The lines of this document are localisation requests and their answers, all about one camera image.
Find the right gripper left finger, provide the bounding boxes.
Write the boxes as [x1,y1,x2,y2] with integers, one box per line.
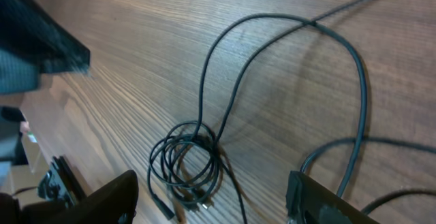
[20,170,139,224]

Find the black usb cables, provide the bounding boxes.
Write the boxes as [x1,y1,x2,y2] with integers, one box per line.
[146,0,436,224]

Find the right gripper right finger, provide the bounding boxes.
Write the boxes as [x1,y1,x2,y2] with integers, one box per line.
[285,171,377,224]

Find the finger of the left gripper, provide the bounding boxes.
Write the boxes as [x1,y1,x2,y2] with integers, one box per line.
[1,0,91,95]

